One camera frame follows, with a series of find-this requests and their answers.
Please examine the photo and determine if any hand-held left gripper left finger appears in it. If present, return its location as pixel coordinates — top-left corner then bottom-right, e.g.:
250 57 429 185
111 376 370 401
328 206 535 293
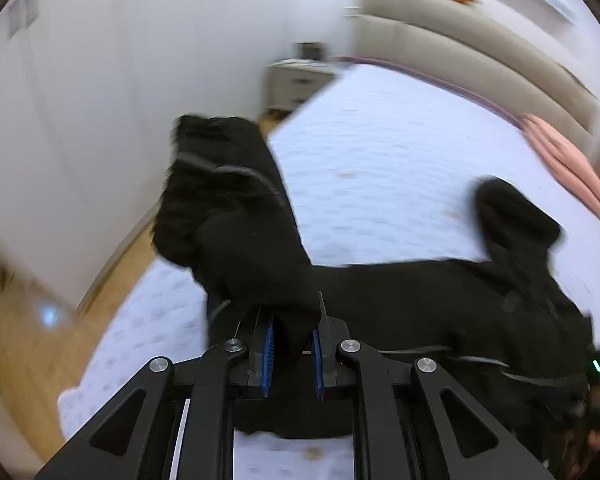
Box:
35 309 279 480

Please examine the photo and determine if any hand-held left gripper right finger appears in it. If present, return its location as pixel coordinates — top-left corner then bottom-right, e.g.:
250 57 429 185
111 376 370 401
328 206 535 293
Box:
311 291 556 480

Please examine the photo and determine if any black garment with grey piping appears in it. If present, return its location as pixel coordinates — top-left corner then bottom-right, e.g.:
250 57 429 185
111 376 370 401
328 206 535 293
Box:
151 114 600 439

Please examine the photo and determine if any folded pink blanket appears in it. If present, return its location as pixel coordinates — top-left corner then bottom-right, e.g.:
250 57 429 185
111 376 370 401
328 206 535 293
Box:
521 112 600 217

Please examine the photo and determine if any bed with floral sheet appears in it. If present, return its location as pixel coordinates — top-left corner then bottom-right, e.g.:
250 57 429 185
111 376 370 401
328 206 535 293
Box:
57 62 600 480

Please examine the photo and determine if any grey nightstand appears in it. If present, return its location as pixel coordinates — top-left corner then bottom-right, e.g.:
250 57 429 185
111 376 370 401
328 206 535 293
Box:
264 58 342 112

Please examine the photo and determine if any brown patterned bag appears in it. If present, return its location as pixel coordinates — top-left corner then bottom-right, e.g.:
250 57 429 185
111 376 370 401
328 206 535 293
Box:
294 42 327 61

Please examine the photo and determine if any white wardrobe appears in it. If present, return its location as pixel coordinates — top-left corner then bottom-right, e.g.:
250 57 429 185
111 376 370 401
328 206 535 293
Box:
0 0 308 313

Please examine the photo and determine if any beige padded headboard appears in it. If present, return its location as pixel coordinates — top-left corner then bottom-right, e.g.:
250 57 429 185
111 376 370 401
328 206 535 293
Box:
354 0 600 137

